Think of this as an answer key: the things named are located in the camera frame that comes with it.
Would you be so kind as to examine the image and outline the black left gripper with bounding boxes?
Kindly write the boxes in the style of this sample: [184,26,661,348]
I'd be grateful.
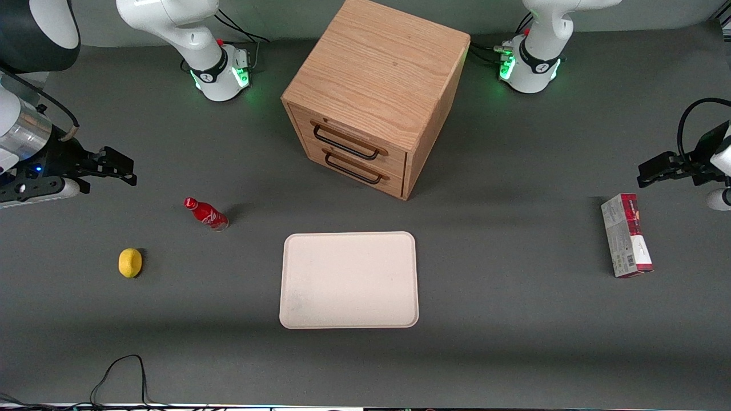
[638,121,730,188]

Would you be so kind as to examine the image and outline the black loose cable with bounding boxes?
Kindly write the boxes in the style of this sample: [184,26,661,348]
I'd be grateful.
[0,354,172,411]

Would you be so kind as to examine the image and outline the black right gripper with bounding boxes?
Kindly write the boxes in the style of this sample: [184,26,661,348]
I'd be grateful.
[23,130,138,195]

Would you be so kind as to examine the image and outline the black left base cables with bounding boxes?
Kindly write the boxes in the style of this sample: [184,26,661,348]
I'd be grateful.
[468,11,535,66]

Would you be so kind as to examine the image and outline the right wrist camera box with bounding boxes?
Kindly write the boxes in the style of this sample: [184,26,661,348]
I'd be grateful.
[0,176,82,209]

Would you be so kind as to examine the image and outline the black base cables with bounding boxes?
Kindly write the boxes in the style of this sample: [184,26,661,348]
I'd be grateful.
[214,9,270,72]
[468,11,535,66]

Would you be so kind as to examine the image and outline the wooden drawer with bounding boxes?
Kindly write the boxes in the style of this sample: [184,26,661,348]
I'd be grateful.
[288,104,408,179]
[303,139,407,199]

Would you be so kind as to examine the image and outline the wooden drawer cabinet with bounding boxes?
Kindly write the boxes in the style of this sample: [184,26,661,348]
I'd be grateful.
[281,0,471,201]

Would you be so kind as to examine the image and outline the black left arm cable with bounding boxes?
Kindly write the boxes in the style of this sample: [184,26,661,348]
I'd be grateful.
[678,98,731,166]

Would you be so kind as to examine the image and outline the red soda bottle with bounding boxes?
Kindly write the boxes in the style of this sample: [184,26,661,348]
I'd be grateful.
[183,197,230,232]

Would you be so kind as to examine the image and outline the grey and red carton box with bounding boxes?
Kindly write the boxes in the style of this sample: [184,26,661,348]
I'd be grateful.
[601,193,654,279]

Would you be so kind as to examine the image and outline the black right base cables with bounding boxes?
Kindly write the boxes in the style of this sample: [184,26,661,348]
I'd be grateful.
[214,9,270,72]

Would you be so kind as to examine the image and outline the cream plastic tray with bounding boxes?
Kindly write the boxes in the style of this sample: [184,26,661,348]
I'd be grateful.
[279,231,420,329]

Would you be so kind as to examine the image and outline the black metal drawer handle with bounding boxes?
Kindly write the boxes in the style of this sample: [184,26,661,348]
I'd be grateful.
[323,148,390,186]
[311,122,389,161]

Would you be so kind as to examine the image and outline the dark grey table mat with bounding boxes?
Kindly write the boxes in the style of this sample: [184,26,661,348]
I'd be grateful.
[0,23,731,407]

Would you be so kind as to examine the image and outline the yellow lemon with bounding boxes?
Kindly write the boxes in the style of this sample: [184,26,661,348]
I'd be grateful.
[118,248,143,279]

